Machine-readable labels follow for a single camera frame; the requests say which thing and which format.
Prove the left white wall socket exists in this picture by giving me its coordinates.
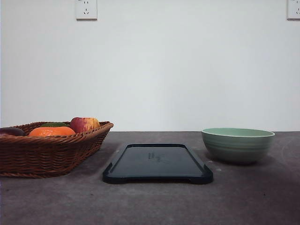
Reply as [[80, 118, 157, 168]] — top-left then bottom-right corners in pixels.
[[75, 0, 98, 23]]

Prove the right white wall socket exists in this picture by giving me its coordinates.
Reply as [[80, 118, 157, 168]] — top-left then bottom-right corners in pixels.
[[285, 0, 300, 22]]

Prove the red yellow apple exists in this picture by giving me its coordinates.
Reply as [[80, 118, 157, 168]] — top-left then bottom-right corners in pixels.
[[70, 117, 100, 132]]

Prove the green ceramic bowl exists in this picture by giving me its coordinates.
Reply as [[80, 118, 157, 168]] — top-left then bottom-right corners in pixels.
[[202, 127, 275, 163]]

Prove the orange fruit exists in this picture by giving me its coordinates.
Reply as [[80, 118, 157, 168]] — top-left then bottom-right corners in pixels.
[[29, 127, 76, 136]]

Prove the dark teal rectangular tray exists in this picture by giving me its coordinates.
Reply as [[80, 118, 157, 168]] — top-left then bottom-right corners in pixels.
[[103, 143, 213, 184]]

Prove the brown wicker basket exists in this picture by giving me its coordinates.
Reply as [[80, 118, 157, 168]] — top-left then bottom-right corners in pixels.
[[0, 121, 113, 178]]

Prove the green avocado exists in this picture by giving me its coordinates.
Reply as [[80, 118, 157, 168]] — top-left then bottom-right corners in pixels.
[[40, 122, 68, 127]]

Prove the white wall socket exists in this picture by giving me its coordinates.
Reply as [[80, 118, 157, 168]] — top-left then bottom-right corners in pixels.
[[75, 0, 98, 23], [285, 0, 300, 22]]

